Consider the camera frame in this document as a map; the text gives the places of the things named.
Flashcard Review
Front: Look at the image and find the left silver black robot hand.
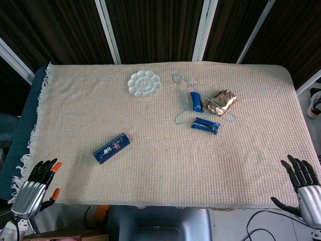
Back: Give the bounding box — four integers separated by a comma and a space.
10, 158, 63, 218

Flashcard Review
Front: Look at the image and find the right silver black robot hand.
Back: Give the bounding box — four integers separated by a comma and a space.
270, 155, 321, 230

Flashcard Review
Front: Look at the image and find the blue glasses case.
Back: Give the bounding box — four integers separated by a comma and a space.
92, 132, 131, 165

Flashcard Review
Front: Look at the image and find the brown cardboard box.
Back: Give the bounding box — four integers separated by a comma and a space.
24, 229, 110, 241

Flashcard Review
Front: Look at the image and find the orange object under table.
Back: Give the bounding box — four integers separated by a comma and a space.
94, 205, 111, 224

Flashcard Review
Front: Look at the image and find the dark blue table pad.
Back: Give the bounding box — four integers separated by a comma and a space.
0, 65, 50, 201

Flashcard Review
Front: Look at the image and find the white orange sneaker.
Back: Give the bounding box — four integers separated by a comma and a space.
306, 87, 321, 118

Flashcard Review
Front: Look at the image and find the long blue snack packet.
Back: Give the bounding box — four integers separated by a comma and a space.
191, 117, 221, 137

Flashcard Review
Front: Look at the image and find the grey blue plastic chair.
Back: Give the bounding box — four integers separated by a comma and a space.
106, 205, 214, 241

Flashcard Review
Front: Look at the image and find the gold foil snack packet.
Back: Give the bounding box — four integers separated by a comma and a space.
205, 89, 238, 117

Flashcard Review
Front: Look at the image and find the beige waffle fringed cloth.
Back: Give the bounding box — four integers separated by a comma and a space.
7, 61, 320, 210

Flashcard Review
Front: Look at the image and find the short blue snack packet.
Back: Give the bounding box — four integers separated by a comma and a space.
189, 91, 204, 112

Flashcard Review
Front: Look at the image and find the white flower paint palette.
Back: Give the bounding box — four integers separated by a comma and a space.
127, 70, 162, 98

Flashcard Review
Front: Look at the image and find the black floor cable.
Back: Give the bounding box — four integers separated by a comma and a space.
246, 210, 321, 241

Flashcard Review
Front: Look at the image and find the white frame post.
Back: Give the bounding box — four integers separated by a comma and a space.
236, 0, 276, 64
0, 37, 35, 78
94, 0, 122, 65
295, 67, 321, 96
192, 0, 218, 62

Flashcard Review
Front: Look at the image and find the light blue wire hanger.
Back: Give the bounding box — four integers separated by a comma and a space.
172, 73, 237, 126

